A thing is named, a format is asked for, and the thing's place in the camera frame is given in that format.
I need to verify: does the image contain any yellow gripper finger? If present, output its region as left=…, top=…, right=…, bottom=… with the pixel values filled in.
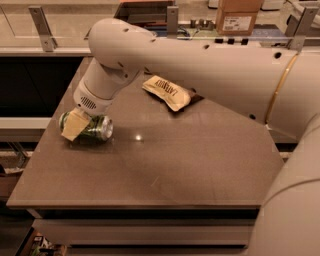
left=60, top=108, right=91, bottom=141

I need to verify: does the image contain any dark tray bin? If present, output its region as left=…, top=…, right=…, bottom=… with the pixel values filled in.
left=114, top=0, right=175, bottom=25

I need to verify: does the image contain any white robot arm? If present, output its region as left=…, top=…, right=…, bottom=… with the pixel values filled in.
left=63, top=18, right=320, bottom=256

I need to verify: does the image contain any cardboard box with label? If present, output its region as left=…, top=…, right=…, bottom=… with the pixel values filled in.
left=216, top=0, right=262, bottom=36

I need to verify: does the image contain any left metal glass bracket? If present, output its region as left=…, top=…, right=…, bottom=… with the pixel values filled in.
left=28, top=5, right=57, bottom=52

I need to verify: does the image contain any metal glass bracket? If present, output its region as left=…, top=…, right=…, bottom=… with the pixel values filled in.
left=28, top=5, right=57, bottom=52
left=285, top=6, right=318, bottom=52
left=166, top=6, right=179, bottom=38

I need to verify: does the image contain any green soda can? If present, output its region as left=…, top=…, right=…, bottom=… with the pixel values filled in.
left=58, top=111, right=114, bottom=143

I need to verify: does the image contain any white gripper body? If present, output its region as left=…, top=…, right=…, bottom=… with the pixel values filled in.
left=73, top=80, right=112, bottom=116

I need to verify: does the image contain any brown yellow chip bag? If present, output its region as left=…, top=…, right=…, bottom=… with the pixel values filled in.
left=142, top=76, right=202, bottom=112

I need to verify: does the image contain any right metal glass bracket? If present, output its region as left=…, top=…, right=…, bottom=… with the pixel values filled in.
left=285, top=6, right=318, bottom=52

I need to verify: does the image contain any middle metal glass bracket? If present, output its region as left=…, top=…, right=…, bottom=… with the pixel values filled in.
left=166, top=6, right=179, bottom=38

